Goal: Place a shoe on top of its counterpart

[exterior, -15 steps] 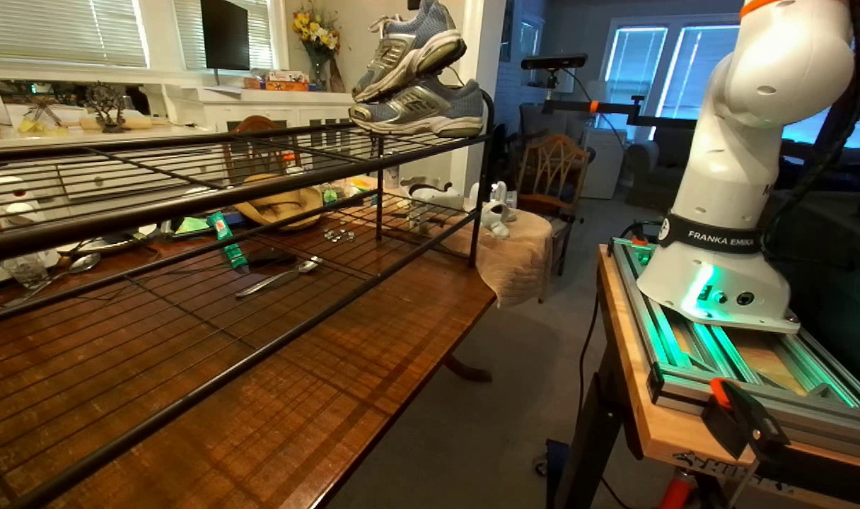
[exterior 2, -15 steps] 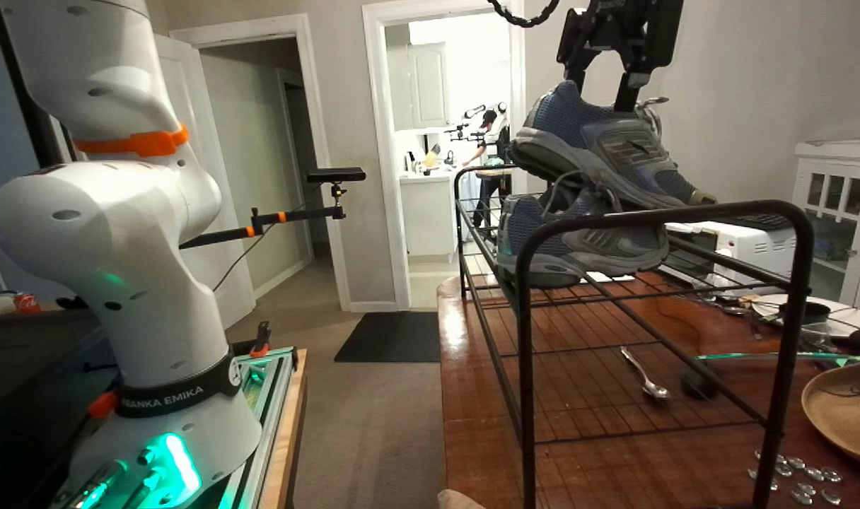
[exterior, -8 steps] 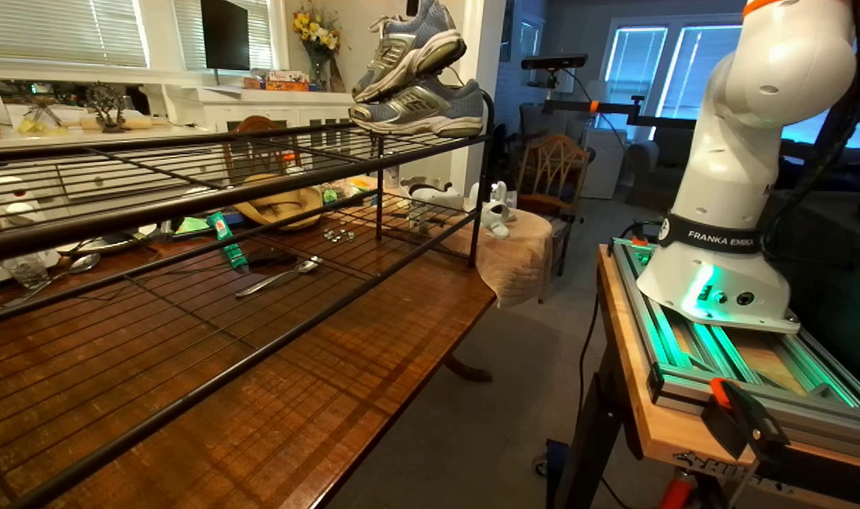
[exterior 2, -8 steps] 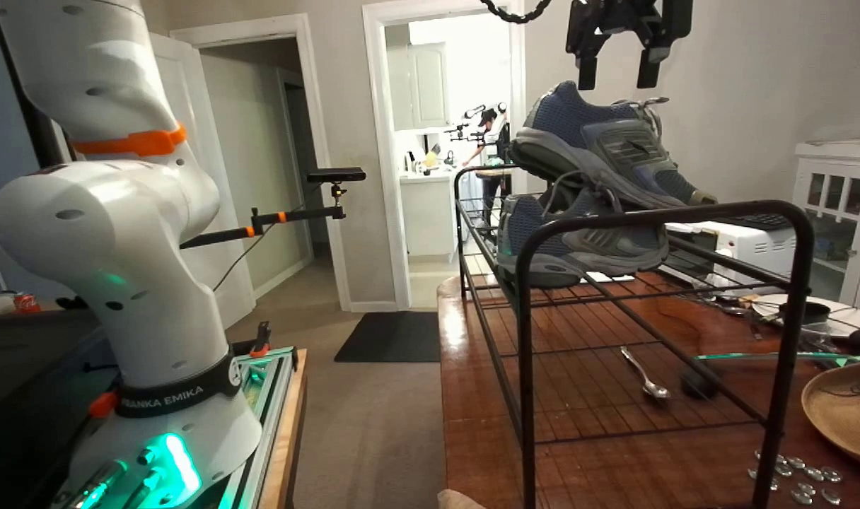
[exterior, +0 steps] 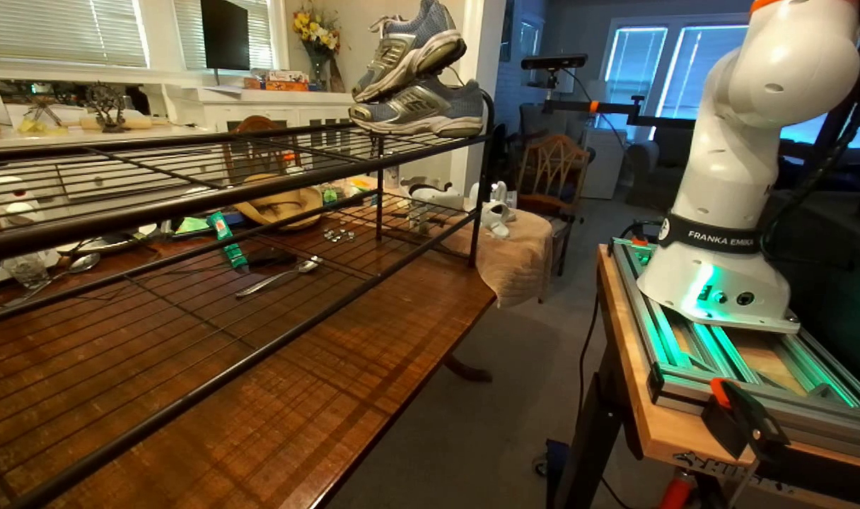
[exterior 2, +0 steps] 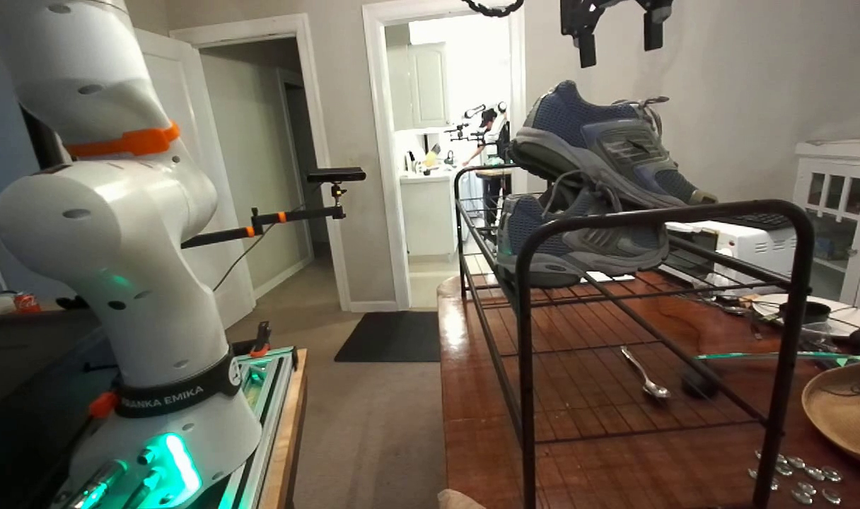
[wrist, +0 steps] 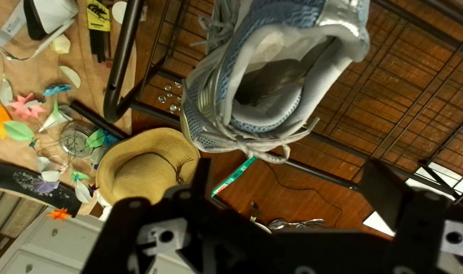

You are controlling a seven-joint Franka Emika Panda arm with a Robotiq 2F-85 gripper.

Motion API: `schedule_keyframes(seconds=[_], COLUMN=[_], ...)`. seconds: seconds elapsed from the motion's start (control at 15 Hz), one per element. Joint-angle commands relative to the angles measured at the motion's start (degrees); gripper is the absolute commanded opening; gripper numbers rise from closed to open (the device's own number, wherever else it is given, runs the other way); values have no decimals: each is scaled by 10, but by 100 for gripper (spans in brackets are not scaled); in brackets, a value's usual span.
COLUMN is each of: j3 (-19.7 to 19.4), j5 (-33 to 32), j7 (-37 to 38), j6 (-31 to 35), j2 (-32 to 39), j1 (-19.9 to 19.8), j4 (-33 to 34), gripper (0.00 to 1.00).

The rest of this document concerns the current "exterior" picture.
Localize black metal shoe rack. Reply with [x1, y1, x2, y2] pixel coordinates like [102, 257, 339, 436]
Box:
[0, 81, 500, 509]

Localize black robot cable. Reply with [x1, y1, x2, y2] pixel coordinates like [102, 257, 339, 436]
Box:
[766, 0, 860, 238]

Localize black camera on boom stand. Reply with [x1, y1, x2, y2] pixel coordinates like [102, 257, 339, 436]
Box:
[519, 52, 665, 131]

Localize clear glass pebbles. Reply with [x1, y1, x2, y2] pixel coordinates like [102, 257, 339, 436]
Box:
[321, 224, 359, 247]

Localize green tube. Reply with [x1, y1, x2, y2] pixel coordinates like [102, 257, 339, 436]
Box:
[205, 210, 253, 275]

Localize wooden workbench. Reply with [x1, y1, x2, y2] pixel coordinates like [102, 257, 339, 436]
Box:
[551, 241, 860, 509]

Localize white sideboard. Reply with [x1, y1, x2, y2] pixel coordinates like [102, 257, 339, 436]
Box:
[0, 55, 369, 135]

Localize wooden dining chair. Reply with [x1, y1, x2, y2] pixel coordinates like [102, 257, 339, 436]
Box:
[225, 113, 304, 188]
[513, 131, 595, 277]

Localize silver metal spoon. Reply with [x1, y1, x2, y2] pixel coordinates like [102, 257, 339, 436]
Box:
[233, 253, 325, 302]

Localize blue grey sneaker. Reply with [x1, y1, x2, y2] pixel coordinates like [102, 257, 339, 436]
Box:
[345, 76, 492, 142]
[352, 0, 474, 108]

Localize black flat screen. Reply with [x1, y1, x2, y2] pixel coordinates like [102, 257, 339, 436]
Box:
[199, 0, 256, 74]

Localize small potted plant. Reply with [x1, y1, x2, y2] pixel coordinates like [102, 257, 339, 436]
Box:
[80, 81, 134, 135]

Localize orange black clamp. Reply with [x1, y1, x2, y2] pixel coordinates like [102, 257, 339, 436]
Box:
[697, 377, 792, 465]

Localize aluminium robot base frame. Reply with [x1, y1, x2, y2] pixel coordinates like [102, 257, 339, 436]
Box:
[609, 236, 860, 465]

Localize beige cloth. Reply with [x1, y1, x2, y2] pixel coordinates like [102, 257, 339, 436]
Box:
[440, 202, 561, 311]

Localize white window blind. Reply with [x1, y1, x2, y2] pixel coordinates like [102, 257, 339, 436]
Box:
[0, 0, 153, 69]

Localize yellow flowers in vase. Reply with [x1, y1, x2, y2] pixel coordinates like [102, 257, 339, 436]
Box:
[290, 4, 345, 94]

